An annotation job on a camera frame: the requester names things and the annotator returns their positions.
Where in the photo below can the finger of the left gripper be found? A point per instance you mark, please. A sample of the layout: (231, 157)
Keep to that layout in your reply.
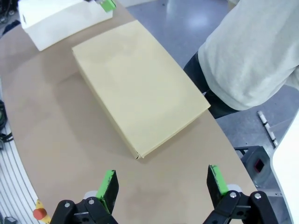
(107, 5)

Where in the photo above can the aluminium table frame rail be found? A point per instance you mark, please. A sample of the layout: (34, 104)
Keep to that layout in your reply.
(14, 177)

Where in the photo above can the red emergency stop button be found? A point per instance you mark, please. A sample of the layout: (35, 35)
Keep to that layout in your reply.
(39, 213)

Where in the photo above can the white strip with black marks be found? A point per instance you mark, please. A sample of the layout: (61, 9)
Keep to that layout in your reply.
(267, 128)

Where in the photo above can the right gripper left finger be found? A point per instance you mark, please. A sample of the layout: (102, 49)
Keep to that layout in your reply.
(109, 193)

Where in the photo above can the white rectangular storage box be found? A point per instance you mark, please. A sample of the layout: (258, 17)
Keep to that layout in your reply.
(60, 21)

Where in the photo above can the person torso grey sweater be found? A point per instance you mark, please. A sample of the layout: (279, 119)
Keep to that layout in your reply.
(245, 58)

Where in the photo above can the brown cardboard shoe box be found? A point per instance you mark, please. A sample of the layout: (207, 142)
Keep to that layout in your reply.
(140, 86)

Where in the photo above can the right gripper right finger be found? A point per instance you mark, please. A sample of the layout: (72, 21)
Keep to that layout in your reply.
(216, 186)

